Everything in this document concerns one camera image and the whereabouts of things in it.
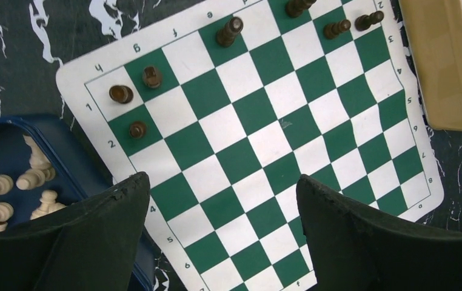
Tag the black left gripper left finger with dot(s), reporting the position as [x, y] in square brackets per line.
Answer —
[89, 245]

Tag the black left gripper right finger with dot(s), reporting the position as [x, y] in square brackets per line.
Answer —
[357, 247]

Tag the brown chess piece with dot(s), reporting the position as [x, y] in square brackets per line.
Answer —
[334, 29]
[137, 129]
[152, 77]
[364, 22]
[121, 94]
[226, 36]
[294, 8]

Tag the pile of cream chess pieces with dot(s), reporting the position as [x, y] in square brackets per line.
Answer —
[40, 172]

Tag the green white chess board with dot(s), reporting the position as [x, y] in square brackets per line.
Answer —
[231, 130]

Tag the blue tin tray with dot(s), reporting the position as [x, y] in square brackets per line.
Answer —
[77, 178]

